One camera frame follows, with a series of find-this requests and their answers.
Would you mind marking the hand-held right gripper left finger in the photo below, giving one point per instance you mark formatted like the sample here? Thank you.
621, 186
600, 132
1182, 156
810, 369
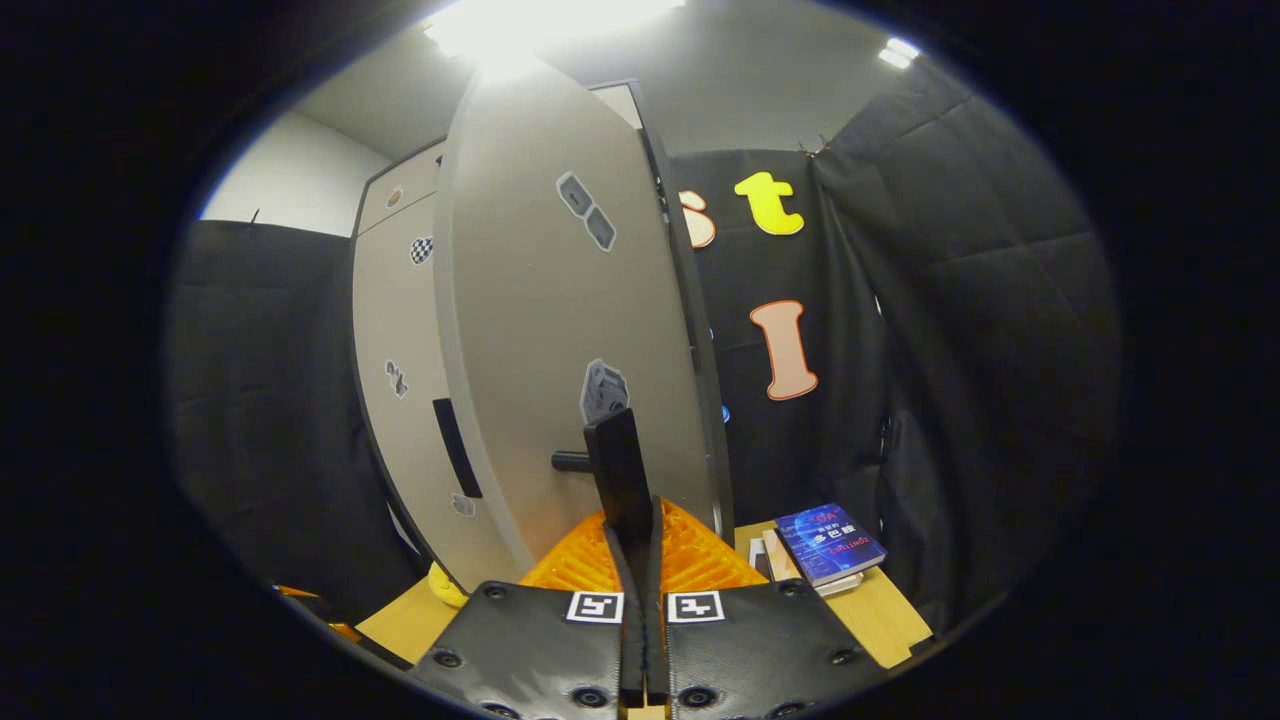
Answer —
530, 640

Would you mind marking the grey double-door shoe cabinet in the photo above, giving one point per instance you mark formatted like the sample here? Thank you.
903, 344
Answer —
700, 380

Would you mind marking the blue book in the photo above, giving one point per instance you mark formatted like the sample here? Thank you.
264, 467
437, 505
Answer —
830, 545

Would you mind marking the small ceiling light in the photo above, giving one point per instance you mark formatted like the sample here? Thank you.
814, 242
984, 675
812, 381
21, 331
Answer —
898, 52

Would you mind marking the grey cabinet drawer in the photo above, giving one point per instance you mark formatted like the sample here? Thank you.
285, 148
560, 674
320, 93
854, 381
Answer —
400, 195

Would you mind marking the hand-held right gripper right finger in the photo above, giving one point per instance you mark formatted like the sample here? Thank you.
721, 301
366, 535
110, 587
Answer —
760, 650

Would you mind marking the black backdrop cloth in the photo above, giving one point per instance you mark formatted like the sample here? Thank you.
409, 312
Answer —
1000, 300

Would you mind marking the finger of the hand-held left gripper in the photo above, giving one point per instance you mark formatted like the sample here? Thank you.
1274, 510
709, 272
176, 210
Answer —
340, 630

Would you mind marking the long ceiling light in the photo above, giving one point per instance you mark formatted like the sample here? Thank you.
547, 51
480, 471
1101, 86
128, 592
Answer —
550, 25

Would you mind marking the grey cube-sticker shoe cabinet door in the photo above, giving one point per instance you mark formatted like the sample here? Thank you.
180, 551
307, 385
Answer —
540, 320

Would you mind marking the yellow plush toy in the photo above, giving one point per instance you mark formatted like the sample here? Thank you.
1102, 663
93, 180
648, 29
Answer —
445, 588

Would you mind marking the grey checker-sticker shoe cabinet door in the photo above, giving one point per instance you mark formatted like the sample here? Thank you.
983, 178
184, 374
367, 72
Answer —
400, 320

